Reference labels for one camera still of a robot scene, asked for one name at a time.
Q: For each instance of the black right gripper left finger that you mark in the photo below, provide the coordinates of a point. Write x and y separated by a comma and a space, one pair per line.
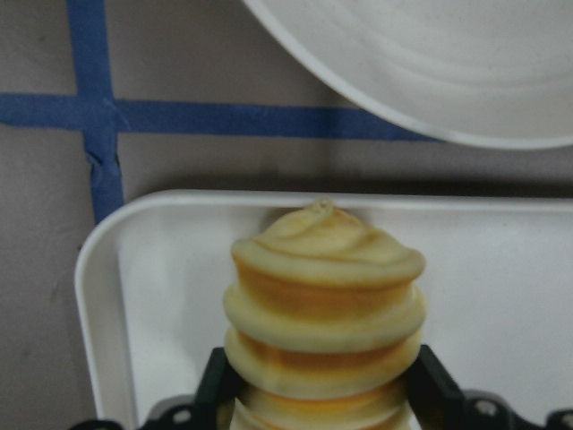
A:
210, 407

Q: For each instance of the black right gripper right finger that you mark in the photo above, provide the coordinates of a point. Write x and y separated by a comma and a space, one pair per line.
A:
439, 403

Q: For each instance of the sliced yellow bread loaf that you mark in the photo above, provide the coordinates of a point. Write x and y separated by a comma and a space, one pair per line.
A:
325, 318

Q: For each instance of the cream round plate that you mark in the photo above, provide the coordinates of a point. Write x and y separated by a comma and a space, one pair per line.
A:
491, 74

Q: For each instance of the white rectangular tray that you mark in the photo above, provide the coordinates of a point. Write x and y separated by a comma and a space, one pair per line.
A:
498, 286

